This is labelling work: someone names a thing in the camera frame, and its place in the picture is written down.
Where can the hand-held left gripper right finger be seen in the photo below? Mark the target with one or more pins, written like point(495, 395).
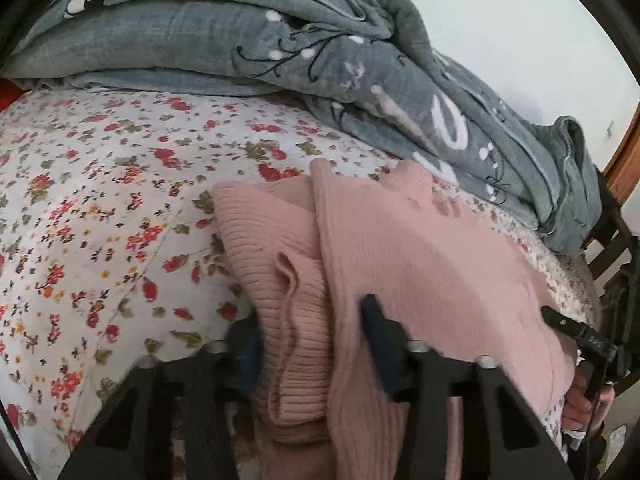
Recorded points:
point(385, 350)

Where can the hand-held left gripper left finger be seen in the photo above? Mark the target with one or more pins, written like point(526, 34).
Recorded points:
point(200, 395)

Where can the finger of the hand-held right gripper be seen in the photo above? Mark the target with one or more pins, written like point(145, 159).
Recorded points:
point(585, 345)

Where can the pink knit sweater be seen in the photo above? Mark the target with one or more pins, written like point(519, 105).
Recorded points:
point(400, 285)

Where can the person's right hand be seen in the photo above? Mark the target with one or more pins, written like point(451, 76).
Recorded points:
point(582, 400)

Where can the wooden door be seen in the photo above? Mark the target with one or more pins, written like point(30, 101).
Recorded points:
point(625, 145)

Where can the floral bed sheet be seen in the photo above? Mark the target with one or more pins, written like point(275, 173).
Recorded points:
point(100, 210)

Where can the grey floral quilt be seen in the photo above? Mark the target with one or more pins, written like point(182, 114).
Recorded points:
point(280, 45)

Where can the red pillow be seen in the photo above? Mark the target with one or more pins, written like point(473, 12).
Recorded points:
point(7, 97)

